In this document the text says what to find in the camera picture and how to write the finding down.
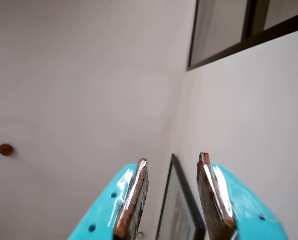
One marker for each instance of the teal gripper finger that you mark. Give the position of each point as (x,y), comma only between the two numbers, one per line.
(106,205)
(244,215)

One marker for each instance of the black framed picture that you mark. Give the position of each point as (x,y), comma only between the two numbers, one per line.
(178,217)

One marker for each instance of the round wooden wall knob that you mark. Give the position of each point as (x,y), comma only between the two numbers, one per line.
(5,149)

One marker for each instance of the dark window frame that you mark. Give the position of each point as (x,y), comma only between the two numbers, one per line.
(251,42)

